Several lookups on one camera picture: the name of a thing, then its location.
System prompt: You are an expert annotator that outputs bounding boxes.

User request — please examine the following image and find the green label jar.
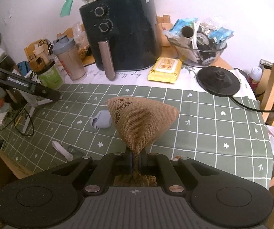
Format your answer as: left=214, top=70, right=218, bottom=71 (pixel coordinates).
left=36, top=60, right=64, bottom=90

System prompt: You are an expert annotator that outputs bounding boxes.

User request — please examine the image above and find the white gimbal tripod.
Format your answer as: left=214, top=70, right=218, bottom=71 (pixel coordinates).
left=13, top=71, right=63, bottom=134

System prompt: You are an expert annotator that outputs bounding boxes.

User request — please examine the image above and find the black air fryer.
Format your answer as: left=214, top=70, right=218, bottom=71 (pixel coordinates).
left=80, top=0, right=161, bottom=80

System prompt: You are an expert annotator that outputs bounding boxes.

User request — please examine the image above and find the yellow wet wipes pack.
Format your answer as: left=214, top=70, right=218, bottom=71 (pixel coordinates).
left=148, top=57, right=182, bottom=84

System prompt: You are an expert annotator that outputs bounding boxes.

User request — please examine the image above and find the glass bowl with clutter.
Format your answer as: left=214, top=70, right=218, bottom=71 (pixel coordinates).
left=162, top=18, right=234, bottom=67

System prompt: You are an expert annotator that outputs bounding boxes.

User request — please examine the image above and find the brown burlap pouch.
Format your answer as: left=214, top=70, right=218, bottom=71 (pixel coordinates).
left=106, top=97, right=179, bottom=187

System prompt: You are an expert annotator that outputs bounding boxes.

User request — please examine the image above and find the black cable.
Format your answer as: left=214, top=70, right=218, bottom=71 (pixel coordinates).
left=229, top=93, right=274, bottom=113

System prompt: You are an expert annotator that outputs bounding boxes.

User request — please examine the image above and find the black kettle base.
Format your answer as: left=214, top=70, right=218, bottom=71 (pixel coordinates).
left=196, top=66, right=240, bottom=97

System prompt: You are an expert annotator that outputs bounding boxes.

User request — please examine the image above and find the white fabric strap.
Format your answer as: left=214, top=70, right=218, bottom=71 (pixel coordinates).
left=51, top=140, right=74, bottom=161

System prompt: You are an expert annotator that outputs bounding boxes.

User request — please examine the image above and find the green plastic tag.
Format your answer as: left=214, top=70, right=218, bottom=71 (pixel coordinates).
left=59, top=0, right=74, bottom=18

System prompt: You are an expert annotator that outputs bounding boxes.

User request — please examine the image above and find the grey sock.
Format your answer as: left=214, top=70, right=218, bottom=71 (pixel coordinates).
left=90, top=110, right=112, bottom=130

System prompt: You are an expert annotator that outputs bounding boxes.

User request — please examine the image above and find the grey lid shaker bottle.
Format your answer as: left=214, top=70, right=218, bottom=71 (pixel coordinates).
left=53, top=34, right=86, bottom=81

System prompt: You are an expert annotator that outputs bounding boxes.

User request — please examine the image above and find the green grid tablecloth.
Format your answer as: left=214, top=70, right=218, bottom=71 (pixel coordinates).
left=0, top=84, right=273, bottom=187

